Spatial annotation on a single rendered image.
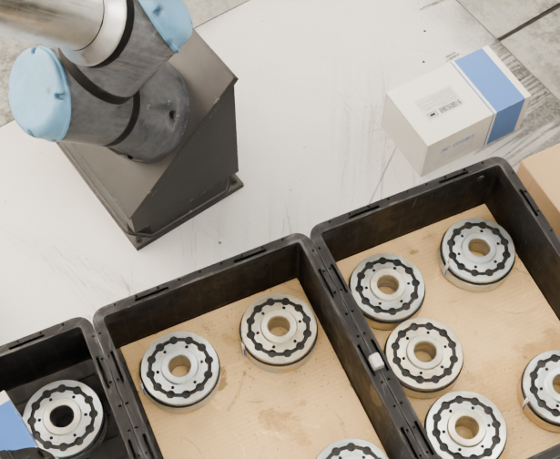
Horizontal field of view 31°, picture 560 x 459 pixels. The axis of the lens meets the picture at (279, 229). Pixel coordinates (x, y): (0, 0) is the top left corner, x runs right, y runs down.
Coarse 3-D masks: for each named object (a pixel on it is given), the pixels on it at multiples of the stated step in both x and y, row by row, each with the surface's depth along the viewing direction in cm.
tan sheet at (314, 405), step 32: (288, 288) 139; (192, 320) 136; (224, 320) 136; (128, 352) 134; (224, 352) 134; (320, 352) 134; (224, 384) 132; (256, 384) 132; (288, 384) 132; (320, 384) 132; (160, 416) 130; (192, 416) 130; (224, 416) 130; (256, 416) 130; (288, 416) 130; (320, 416) 130; (352, 416) 130; (160, 448) 127; (192, 448) 127; (224, 448) 127; (256, 448) 127; (288, 448) 128; (320, 448) 128
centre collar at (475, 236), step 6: (474, 234) 139; (480, 234) 139; (486, 234) 139; (468, 240) 138; (486, 240) 139; (492, 240) 139; (462, 246) 138; (468, 246) 138; (492, 246) 138; (462, 252) 138; (468, 252) 138; (492, 252) 138; (468, 258) 137; (474, 258) 137; (480, 258) 137; (486, 258) 137; (492, 258) 137; (480, 264) 137
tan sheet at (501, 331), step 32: (448, 224) 144; (352, 256) 141; (416, 256) 141; (480, 256) 142; (384, 288) 139; (448, 288) 139; (512, 288) 139; (448, 320) 137; (480, 320) 137; (512, 320) 137; (544, 320) 137; (416, 352) 134; (480, 352) 134; (512, 352) 134; (480, 384) 132; (512, 384) 132; (512, 416) 130; (512, 448) 128; (544, 448) 128
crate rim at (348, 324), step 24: (288, 240) 131; (216, 264) 129; (240, 264) 130; (312, 264) 129; (168, 288) 128; (96, 312) 126; (336, 312) 126; (360, 336) 124; (360, 360) 123; (120, 384) 121; (384, 384) 121; (144, 432) 118; (408, 432) 118; (144, 456) 117
